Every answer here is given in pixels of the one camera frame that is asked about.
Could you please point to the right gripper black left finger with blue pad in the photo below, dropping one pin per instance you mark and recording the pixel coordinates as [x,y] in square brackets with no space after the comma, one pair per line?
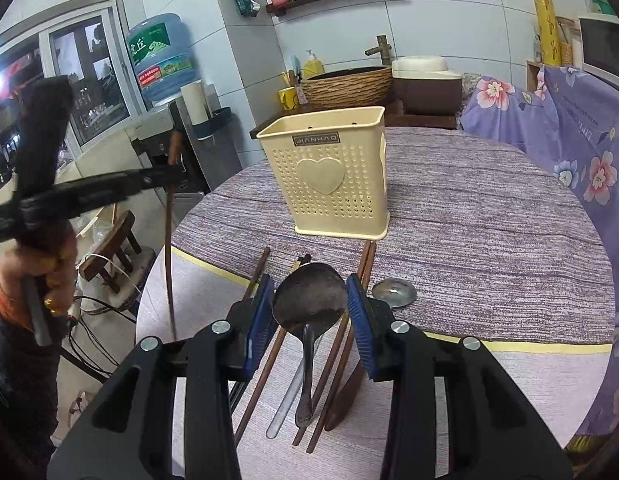
[126,430]

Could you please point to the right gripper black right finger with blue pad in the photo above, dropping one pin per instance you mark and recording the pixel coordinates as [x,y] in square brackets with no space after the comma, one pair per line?
[493,431]

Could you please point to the small silver metal spoon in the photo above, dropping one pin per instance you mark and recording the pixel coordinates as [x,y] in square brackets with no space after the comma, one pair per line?
[395,292]

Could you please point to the brown wooden chopstick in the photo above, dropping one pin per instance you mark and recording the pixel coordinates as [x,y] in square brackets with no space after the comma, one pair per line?
[345,348]
[260,291]
[326,377]

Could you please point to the large dark metal ladle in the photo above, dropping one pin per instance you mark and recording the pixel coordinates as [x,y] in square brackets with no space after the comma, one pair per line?
[307,304]

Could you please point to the black chopstick gold band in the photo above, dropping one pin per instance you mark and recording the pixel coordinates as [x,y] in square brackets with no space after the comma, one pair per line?
[302,261]

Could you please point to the cream plastic utensil holder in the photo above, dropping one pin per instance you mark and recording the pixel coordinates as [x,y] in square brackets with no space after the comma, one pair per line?
[334,181]

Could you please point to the left hand yellow nails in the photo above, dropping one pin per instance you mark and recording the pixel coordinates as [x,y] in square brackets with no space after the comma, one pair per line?
[57,269]

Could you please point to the wooden stool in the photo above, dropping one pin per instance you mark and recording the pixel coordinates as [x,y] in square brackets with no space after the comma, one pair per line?
[115,269]

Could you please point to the water dispenser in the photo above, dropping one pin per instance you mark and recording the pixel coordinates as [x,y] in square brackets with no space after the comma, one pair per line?
[207,154]

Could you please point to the blue water jug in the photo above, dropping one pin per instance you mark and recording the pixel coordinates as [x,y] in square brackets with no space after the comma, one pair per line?
[160,51]

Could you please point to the striped purple tablecloth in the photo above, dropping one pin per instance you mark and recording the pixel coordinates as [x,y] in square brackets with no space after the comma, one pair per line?
[482,242]

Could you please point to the yellow mug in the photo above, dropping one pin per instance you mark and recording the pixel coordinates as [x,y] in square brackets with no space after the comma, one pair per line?
[288,99]

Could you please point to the green hanging packet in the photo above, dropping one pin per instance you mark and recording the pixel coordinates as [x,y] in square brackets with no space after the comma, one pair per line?
[248,8]

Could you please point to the yellow soap bottle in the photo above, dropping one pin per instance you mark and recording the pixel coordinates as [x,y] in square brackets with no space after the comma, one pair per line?
[313,66]

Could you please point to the woven basin sink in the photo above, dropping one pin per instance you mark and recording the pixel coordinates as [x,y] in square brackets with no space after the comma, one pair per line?
[357,87]

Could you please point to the purple floral cloth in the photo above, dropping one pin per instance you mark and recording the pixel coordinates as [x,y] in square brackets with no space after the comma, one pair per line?
[568,125]

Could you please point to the cream brown rice cooker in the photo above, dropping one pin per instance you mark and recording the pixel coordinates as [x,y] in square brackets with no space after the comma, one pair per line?
[426,85]

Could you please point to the bronze faucet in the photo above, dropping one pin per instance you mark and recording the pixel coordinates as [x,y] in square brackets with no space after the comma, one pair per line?
[383,48]

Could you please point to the white microwave oven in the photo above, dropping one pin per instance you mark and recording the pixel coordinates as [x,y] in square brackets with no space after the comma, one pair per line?
[600,45]

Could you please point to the yellow paper roll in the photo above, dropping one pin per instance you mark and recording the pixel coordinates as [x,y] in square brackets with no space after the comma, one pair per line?
[548,32]

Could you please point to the window with white frame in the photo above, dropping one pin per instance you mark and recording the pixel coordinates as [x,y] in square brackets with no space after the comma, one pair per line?
[88,47]

